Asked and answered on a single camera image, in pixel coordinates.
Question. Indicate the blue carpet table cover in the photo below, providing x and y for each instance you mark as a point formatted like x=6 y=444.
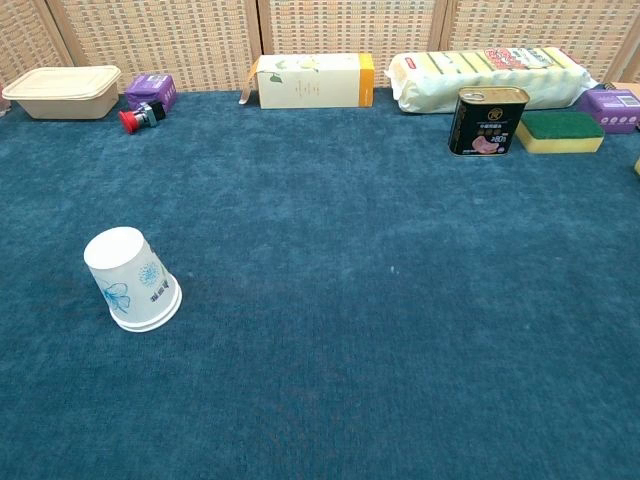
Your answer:
x=350 y=300

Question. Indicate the cream and orange carton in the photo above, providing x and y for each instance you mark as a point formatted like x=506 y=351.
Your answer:
x=310 y=82

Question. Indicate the black luncheon meat can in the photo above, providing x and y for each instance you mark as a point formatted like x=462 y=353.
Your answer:
x=482 y=125

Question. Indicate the red emergency stop button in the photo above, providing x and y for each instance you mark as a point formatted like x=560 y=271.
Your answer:
x=142 y=116

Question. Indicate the plastic-wrapped sponge multipack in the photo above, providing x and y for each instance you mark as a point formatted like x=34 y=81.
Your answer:
x=475 y=75

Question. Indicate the purple tissue packet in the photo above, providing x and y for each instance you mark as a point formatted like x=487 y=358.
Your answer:
x=150 y=89

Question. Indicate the woven wooden folding screen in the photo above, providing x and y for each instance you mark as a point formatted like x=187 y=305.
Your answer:
x=200 y=35

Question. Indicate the green and yellow sponge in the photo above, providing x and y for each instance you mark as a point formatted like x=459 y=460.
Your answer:
x=560 y=131

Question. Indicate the beige lidded food container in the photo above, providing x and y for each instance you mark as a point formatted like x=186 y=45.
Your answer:
x=62 y=92

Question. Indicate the purple cardboard box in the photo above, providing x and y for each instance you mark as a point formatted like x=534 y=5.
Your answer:
x=612 y=110

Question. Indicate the yellow object at edge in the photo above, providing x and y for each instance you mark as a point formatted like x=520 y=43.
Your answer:
x=637 y=167

